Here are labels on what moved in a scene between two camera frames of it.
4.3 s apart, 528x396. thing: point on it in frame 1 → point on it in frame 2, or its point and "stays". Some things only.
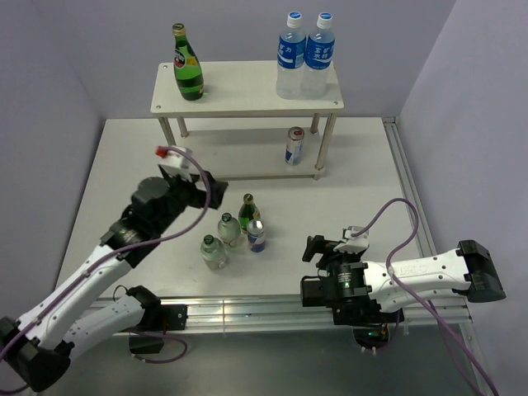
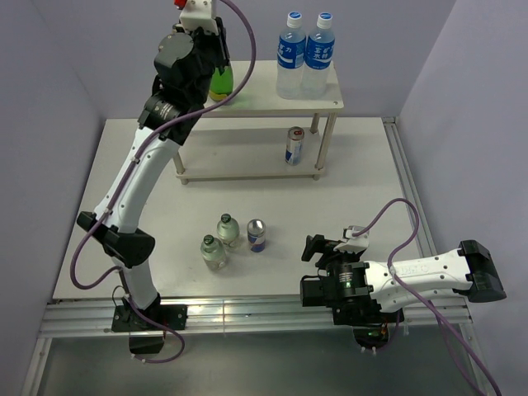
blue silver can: [294, 149] stays
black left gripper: [199, 195] → [218, 41]
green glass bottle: [247, 211] → [221, 85]
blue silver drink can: [256, 234] stays
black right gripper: [318, 244] stays
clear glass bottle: [228, 229] stays
